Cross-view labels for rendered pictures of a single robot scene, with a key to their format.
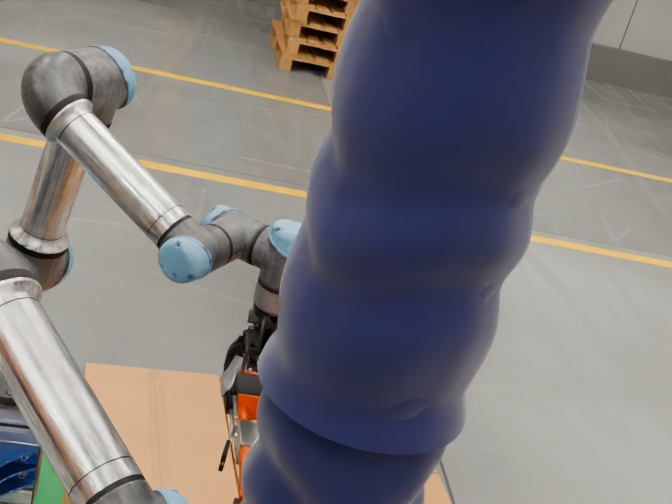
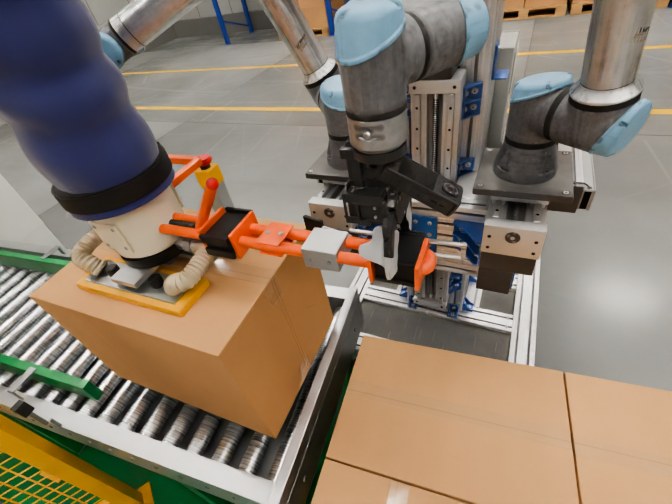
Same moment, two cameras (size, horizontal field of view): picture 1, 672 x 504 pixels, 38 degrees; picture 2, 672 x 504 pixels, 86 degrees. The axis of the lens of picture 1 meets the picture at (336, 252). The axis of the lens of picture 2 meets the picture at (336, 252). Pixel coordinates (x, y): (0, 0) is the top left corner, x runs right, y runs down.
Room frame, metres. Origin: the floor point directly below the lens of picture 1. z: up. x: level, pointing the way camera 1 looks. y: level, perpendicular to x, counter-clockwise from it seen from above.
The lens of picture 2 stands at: (1.75, -0.29, 1.58)
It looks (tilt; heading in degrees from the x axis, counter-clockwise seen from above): 41 degrees down; 135
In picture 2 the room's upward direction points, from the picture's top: 12 degrees counter-clockwise
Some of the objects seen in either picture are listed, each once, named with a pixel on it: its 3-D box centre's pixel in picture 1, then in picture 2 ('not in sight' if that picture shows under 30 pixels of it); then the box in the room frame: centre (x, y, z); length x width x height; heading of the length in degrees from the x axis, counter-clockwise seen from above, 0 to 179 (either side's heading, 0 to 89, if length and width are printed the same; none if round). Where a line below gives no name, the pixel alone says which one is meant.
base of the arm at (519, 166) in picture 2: not in sight; (527, 151); (1.58, 0.63, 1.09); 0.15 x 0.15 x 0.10
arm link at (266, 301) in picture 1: (277, 296); (377, 128); (1.50, 0.08, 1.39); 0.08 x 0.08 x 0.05
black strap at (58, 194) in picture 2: not in sight; (115, 174); (0.94, -0.06, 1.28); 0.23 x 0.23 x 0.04
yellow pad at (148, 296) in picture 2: not in sight; (137, 279); (0.96, -0.16, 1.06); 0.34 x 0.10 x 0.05; 14
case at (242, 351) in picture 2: not in sight; (202, 308); (0.94, -0.06, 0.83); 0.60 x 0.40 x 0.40; 14
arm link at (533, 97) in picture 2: not in sight; (540, 106); (1.58, 0.63, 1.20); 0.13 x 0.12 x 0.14; 158
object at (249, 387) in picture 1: (254, 395); (398, 260); (1.52, 0.07, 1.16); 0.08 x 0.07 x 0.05; 14
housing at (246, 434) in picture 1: (254, 443); (326, 249); (1.39, 0.05, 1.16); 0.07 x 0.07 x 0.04; 14
